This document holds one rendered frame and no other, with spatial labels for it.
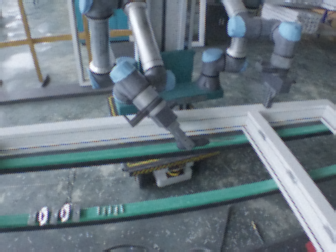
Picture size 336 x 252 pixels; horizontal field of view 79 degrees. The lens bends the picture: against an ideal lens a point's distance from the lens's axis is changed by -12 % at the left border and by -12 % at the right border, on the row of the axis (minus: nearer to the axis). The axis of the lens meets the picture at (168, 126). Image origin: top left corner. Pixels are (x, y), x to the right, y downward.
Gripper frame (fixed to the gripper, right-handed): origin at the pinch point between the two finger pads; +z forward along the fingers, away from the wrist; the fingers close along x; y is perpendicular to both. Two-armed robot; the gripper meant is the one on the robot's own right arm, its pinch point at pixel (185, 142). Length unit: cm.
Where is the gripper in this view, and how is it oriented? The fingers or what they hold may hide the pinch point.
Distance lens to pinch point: 72.4
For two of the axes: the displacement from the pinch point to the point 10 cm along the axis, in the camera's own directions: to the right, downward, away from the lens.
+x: -1.8, -0.2, 9.8
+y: 7.3, -6.8, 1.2
